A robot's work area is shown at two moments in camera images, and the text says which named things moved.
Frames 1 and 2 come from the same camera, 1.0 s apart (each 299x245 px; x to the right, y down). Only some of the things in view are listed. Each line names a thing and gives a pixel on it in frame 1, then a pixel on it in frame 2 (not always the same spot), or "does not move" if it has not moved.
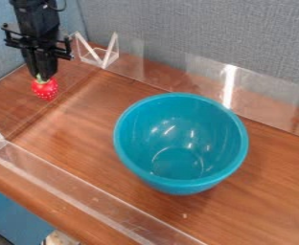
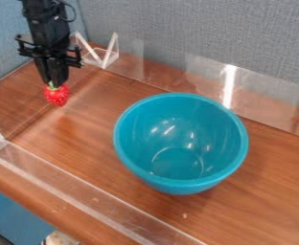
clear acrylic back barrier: x=266 y=98 does not move
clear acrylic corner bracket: x=98 y=56 does not move
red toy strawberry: x=44 y=89 -> x=56 y=96
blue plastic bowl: x=183 y=141 does not move
